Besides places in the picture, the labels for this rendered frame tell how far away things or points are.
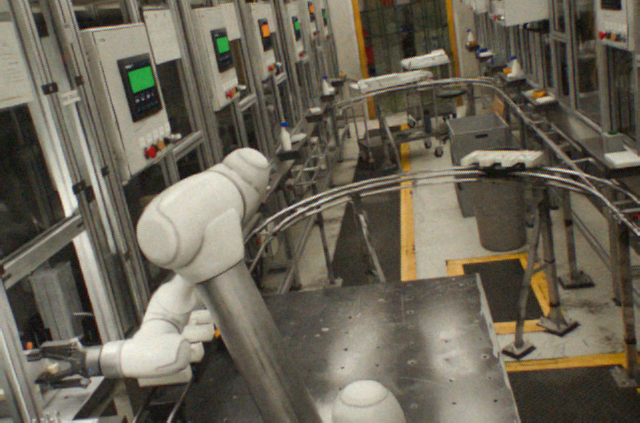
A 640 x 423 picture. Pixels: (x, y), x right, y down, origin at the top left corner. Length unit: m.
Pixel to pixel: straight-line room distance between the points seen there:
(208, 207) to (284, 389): 0.37
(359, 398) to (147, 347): 0.55
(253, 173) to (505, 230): 3.31
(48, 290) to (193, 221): 0.99
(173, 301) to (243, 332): 0.55
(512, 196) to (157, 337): 3.09
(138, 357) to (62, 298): 0.46
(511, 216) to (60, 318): 3.08
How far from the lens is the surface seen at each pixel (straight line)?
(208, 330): 2.06
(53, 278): 2.06
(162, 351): 1.68
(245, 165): 1.29
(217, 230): 1.19
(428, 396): 1.94
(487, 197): 4.39
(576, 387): 3.17
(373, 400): 1.46
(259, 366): 1.26
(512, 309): 3.78
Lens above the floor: 1.76
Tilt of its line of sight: 15 degrees down
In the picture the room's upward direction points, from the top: 11 degrees counter-clockwise
